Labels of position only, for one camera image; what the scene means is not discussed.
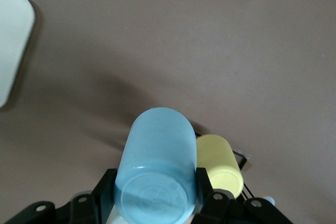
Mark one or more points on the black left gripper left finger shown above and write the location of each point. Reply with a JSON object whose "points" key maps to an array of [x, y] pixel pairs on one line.
{"points": [[84, 205]]}

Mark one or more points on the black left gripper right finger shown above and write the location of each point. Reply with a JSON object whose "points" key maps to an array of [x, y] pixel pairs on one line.
{"points": [[223, 208]]}

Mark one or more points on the light blue cup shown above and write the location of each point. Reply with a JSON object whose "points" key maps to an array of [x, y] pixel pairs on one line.
{"points": [[157, 155]]}

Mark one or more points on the beige tray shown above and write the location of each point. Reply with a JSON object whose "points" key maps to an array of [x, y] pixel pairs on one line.
{"points": [[13, 45]]}

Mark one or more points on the yellow cup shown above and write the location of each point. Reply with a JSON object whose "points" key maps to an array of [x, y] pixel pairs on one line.
{"points": [[220, 163]]}

